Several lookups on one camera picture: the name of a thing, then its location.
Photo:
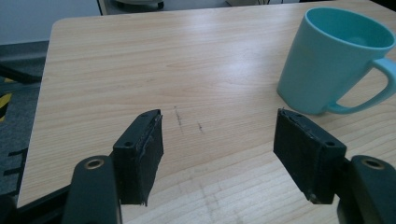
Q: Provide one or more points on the black chair base with caster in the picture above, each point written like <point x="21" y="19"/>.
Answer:
<point x="140" y="3"/>

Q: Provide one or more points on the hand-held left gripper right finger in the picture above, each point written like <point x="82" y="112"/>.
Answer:
<point x="306" y="155"/>

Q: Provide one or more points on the teal ceramic mug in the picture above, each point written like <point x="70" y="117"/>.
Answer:
<point x="330" y="59"/>

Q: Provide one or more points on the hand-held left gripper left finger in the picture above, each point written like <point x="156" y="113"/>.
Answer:
<point x="137" y="161"/>

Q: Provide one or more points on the black and yellow floor tape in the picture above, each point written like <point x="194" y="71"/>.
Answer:
<point x="4" y="104"/>

